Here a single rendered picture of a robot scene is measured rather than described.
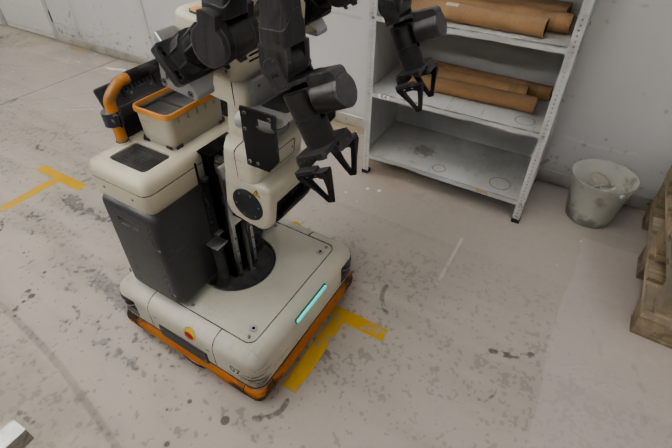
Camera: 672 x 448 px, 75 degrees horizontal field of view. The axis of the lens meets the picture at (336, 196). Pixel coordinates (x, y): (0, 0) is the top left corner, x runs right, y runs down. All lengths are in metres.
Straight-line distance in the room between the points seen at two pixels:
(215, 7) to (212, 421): 1.32
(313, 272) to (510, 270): 0.95
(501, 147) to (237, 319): 1.80
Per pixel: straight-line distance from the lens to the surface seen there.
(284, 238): 1.77
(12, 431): 0.86
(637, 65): 2.48
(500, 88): 2.36
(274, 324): 1.51
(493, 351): 1.87
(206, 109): 1.40
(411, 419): 1.67
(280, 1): 0.72
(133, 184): 1.29
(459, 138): 2.75
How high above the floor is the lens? 1.50
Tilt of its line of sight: 39 degrees down
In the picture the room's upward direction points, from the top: straight up
